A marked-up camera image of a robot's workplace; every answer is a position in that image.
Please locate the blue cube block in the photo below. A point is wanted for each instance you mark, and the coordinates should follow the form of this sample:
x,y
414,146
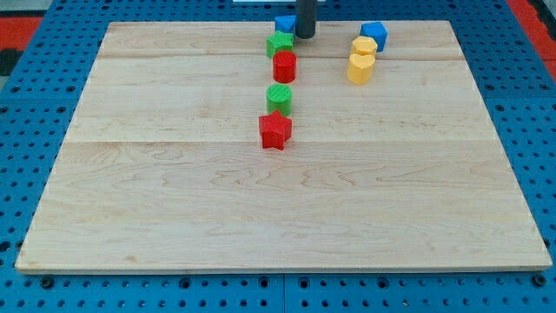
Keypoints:
x,y
285,24

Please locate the yellow heart block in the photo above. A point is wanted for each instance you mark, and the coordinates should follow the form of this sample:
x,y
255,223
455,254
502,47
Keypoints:
x,y
360,68

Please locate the red star block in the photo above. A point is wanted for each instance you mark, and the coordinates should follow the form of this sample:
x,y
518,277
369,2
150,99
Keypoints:
x,y
275,129

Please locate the green cylinder block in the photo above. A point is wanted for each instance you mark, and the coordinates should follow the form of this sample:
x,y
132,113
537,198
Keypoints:
x,y
279,97

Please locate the red cylinder block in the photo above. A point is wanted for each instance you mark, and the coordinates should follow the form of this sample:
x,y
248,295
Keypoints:
x,y
284,66

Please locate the light wooden board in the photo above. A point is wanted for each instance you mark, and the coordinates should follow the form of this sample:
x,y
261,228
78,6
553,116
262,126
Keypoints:
x,y
162,170

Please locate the green star block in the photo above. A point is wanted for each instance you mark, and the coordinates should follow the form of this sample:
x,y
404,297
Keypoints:
x,y
279,41

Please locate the yellow hexagon block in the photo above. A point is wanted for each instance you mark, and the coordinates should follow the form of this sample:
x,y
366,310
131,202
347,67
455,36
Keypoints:
x,y
364,46

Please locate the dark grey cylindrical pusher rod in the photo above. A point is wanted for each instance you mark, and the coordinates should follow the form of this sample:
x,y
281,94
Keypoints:
x,y
306,14

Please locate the blue pentagon block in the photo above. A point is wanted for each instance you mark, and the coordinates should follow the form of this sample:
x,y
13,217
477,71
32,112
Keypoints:
x,y
377,31

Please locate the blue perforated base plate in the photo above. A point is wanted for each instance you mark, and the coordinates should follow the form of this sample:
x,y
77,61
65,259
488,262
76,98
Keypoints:
x,y
38,100

